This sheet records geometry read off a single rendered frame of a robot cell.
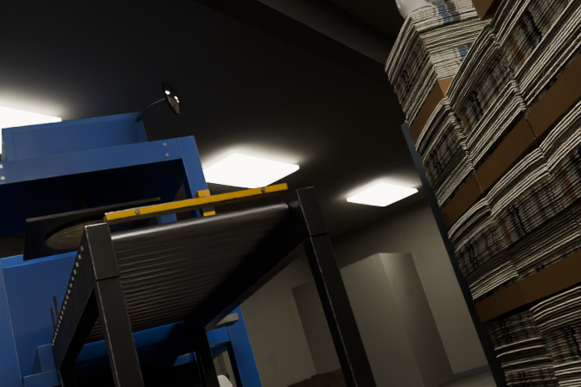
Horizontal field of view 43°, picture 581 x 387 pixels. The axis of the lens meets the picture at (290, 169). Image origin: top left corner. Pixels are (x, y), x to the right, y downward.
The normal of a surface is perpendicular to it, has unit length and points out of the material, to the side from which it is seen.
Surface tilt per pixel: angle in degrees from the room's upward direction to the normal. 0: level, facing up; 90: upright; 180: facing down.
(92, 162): 90
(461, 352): 90
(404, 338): 90
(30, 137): 90
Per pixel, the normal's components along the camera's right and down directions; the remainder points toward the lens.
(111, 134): 0.33, -0.39
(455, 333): -0.54, -0.11
